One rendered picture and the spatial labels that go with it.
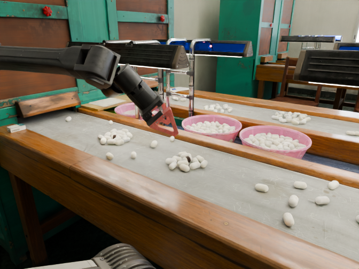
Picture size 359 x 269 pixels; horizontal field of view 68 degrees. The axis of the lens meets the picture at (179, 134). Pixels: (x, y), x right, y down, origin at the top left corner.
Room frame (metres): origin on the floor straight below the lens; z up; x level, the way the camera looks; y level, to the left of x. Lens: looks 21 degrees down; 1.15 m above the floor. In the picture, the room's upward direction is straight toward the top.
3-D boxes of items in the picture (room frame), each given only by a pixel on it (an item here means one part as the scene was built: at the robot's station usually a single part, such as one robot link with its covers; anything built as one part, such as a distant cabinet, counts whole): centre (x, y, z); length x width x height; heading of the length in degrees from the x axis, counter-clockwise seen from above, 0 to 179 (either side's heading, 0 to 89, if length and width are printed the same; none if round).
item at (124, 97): (1.52, 0.39, 0.77); 0.33 x 0.15 x 0.01; 144
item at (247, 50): (1.52, -0.09, 1.08); 0.62 x 0.08 x 0.07; 54
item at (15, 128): (1.05, 0.68, 0.78); 0.06 x 0.04 x 0.02; 144
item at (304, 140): (0.97, -0.37, 0.72); 0.27 x 0.27 x 0.10
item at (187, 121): (1.13, -0.14, 0.72); 0.27 x 0.27 x 0.10
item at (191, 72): (1.45, -0.05, 0.90); 0.20 x 0.19 x 0.45; 54
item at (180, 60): (1.06, 0.24, 1.08); 0.62 x 0.08 x 0.07; 54
